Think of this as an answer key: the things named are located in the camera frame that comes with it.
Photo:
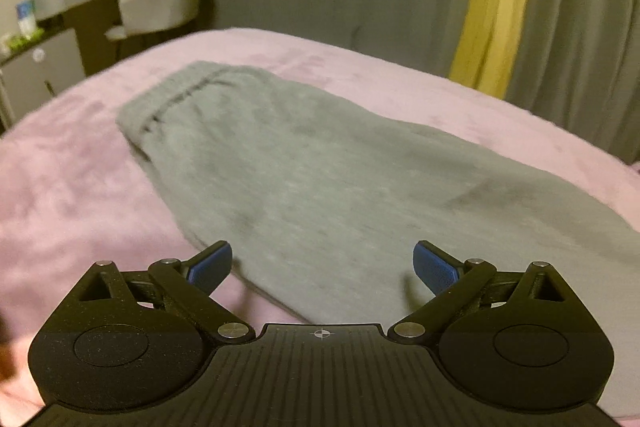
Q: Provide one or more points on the blue and white container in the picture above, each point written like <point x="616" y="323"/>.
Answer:
<point x="25" y="19"/>

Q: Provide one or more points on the white upholstered chair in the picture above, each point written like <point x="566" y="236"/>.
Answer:
<point x="160" y="2"/>

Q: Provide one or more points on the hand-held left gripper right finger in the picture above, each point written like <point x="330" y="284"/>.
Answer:
<point x="434" y="268"/>

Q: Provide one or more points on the pink bed blanket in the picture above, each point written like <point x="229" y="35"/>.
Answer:
<point x="65" y="177"/>

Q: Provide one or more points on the grey pants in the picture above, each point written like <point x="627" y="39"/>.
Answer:
<point x="310" y="167"/>

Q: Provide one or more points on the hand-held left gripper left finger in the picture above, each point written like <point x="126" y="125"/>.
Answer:
<point x="212" y="263"/>

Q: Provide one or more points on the curved vanity desk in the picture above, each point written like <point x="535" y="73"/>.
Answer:
<point x="55" y="57"/>

